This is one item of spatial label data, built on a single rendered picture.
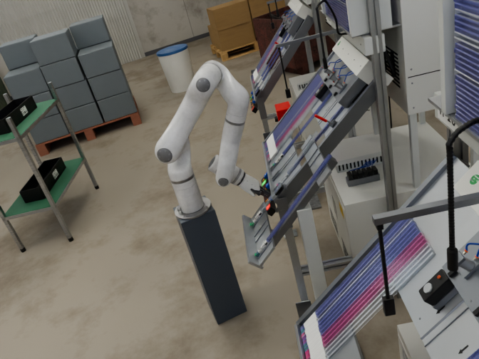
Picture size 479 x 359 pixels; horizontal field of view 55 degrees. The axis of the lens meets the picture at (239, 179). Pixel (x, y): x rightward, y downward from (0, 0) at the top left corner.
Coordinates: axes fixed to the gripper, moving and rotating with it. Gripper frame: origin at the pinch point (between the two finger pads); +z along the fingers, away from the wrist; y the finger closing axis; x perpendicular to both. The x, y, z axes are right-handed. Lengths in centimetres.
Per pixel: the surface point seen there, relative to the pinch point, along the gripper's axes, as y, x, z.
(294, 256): 13.1, -15.7, 27.1
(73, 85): -353, -156, -140
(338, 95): 1, 58, -3
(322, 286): 38, -9, 33
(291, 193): 10.0, 10.8, 5.5
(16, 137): -116, -111, -131
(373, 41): 14, 84, -11
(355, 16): 11, 87, -22
